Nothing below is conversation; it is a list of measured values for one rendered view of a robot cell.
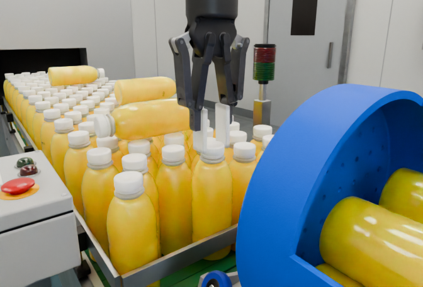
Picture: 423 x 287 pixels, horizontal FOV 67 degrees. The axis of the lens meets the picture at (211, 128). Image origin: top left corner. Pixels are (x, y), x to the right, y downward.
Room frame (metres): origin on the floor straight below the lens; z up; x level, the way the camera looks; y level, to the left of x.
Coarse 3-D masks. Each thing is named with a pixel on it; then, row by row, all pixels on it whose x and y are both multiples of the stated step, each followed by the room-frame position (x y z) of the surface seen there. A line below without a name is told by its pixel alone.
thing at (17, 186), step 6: (12, 180) 0.36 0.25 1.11; (18, 180) 0.36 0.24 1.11; (24, 180) 0.36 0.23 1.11; (30, 180) 0.36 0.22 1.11; (6, 186) 0.34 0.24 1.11; (12, 186) 0.34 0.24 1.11; (18, 186) 0.34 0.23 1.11; (24, 186) 0.35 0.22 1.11; (30, 186) 0.35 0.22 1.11; (6, 192) 0.34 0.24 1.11; (12, 192) 0.34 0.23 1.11; (18, 192) 0.35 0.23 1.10; (24, 192) 0.35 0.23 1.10
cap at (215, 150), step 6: (210, 144) 0.49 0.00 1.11; (216, 144) 0.49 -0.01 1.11; (222, 144) 0.48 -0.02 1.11; (210, 150) 0.47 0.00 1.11; (216, 150) 0.47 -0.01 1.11; (222, 150) 0.47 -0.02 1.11; (204, 156) 0.47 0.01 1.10; (210, 156) 0.47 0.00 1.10; (216, 156) 0.47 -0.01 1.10; (222, 156) 0.48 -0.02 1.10
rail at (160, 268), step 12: (228, 228) 0.46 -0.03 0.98; (204, 240) 0.42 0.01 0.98; (216, 240) 0.44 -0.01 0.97; (228, 240) 0.45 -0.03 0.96; (180, 252) 0.40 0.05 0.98; (192, 252) 0.41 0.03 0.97; (204, 252) 0.42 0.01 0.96; (156, 264) 0.37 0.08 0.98; (168, 264) 0.38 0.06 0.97; (180, 264) 0.40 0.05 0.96; (132, 276) 0.35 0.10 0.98; (144, 276) 0.36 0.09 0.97; (156, 276) 0.37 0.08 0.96
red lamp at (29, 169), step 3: (27, 165) 0.41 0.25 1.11; (30, 165) 0.41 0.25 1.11; (33, 165) 0.41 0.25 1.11; (21, 168) 0.40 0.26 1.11; (24, 168) 0.40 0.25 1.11; (27, 168) 0.40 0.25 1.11; (30, 168) 0.40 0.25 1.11; (33, 168) 0.40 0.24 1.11; (36, 168) 0.41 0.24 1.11; (21, 171) 0.40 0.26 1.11; (24, 171) 0.40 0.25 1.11; (27, 171) 0.40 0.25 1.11; (30, 171) 0.40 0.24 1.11; (33, 171) 0.40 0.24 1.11; (36, 171) 0.40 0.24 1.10; (21, 174) 0.40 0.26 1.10; (24, 174) 0.39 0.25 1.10; (27, 174) 0.40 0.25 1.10; (30, 174) 0.40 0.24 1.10
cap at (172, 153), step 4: (172, 144) 0.53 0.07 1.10; (164, 148) 0.51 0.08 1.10; (168, 148) 0.51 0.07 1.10; (172, 148) 0.51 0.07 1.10; (176, 148) 0.51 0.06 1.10; (180, 148) 0.51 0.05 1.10; (164, 152) 0.50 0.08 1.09; (168, 152) 0.50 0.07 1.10; (172, 152) 0.50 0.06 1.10; (176, 152) 0.50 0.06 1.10; (180, 152) 0.50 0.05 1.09; (164, 156) 0.50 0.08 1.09; (168, 156) 0.50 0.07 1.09; (172, 156) 0.50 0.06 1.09; (176, 156) 0.50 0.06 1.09; (180, 156) 0.50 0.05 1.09; (168, 160) 0.50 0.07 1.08; (172, 160) 0.50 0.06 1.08; (176, 160) 0.50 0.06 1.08
